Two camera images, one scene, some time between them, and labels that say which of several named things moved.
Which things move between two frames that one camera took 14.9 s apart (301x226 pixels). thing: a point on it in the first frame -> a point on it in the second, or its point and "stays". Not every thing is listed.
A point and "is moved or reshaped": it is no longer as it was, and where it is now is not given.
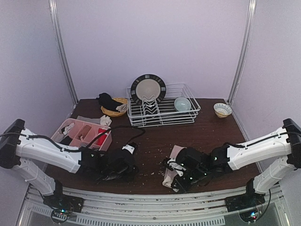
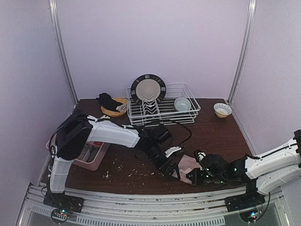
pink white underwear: (170, 175) is moved or reshaped
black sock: (106, 101) stays
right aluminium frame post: (250, 16) stays
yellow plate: (111, 113) stays
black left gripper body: (119, 171) -> (168, 166)
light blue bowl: (182, 104) stays
